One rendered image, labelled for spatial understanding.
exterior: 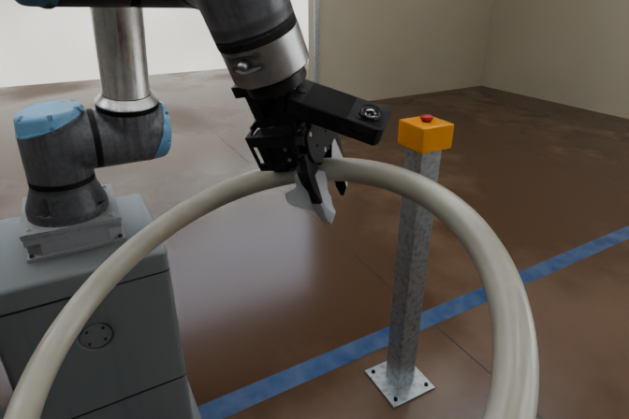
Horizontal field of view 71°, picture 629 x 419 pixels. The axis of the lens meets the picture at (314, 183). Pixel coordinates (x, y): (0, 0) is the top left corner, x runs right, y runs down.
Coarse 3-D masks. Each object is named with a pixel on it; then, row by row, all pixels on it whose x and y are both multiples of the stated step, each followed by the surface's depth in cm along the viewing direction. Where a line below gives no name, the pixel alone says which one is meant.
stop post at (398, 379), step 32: (416, 128) 131; (448, 128) 133; (416, 160) 137; (416, 224) 144; (416, 256) 150; (416, 288) 156; (416, 320) 163; (416, 352) 170; (384, 384) 176; (416, 384) 176
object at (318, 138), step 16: (288, 80) 47; (240, 96) 52; (256, 96) 48; (272, 96) 48; (256, 112) 52; (272, 112) 52; (256, 128) 55; (272, 128) 53; (288, 128) 52; (304, 128) 51; (320, 128) 54; (256, 144) 53; (272, 144) 53; (288, 144) 52; (304, 144) 51; (320, 144) 54; (256, 160) 55; (272, 160) 56; (288, 160) 54; (320, 160) 54
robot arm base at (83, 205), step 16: (32, 192) 107; (48, 192) 105; (64, 192) 106; (80, 192) 109; (96, 192) 113; (32, 208) 107; (48, 208) 106; (64, 208) 107; (80, 208) 109; (96, 208) 112; (48, 224) 107; (64, 224) 107
